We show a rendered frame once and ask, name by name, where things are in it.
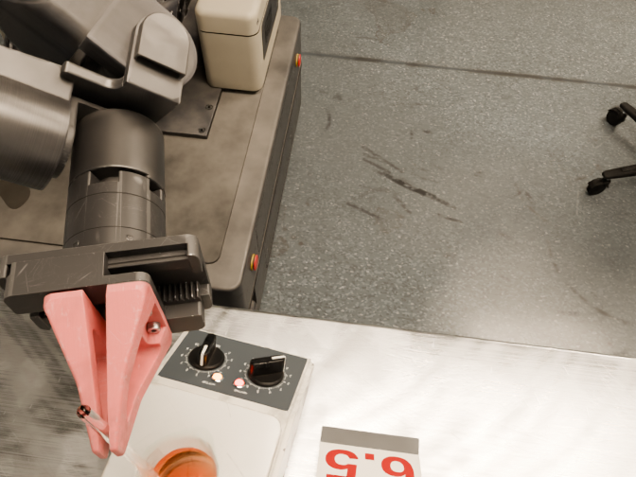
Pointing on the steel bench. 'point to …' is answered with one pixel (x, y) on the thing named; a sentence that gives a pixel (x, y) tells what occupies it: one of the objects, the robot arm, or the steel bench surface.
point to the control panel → (235, 361)
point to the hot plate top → (161, 409)
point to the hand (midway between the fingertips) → (109, 437)
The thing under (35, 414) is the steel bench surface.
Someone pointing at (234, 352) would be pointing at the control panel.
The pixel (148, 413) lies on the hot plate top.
